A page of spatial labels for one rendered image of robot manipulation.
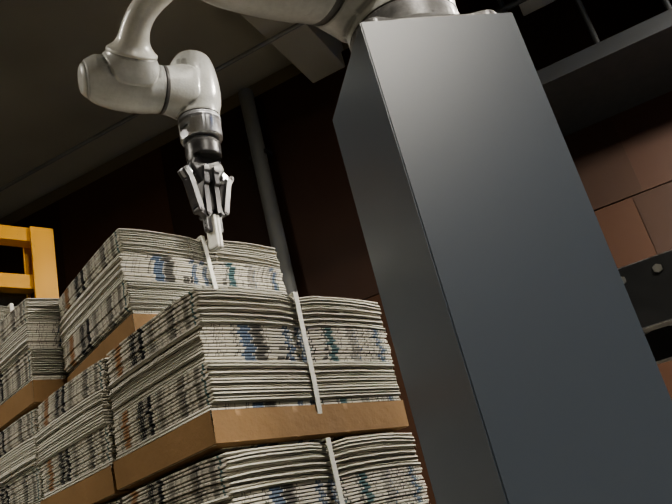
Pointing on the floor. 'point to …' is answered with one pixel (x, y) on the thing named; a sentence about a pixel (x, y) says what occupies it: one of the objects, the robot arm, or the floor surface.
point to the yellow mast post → (41, 263)
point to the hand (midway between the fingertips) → (213, 233)
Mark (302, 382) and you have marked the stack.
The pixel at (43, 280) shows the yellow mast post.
